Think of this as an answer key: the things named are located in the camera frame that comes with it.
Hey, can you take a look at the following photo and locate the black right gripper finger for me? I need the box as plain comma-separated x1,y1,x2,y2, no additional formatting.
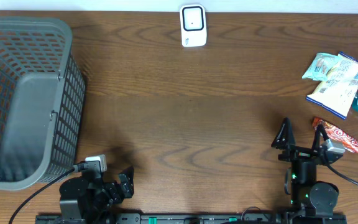
271,118,295,149
312,124,329,151

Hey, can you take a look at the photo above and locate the red chocolate bar wrapper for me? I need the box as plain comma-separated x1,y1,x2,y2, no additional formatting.
312,117,358,153

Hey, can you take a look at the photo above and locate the yellow snack bag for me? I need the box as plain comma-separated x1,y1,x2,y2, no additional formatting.
306,52,358,119

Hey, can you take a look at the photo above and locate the light teal snack packet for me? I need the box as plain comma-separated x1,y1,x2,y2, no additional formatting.
302,53,340,82

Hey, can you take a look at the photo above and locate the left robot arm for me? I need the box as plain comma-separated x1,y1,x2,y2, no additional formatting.
56,162,134,224

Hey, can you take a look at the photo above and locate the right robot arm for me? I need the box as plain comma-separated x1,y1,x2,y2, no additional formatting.
271,118,346,223

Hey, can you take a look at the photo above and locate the white barcode scanner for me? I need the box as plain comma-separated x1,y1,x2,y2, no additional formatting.
180,4,208,47

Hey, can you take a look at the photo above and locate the gray plastic basket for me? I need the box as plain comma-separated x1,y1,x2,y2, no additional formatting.
0,17,86,191

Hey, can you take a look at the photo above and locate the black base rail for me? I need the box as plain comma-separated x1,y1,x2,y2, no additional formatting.
35,213,347,224

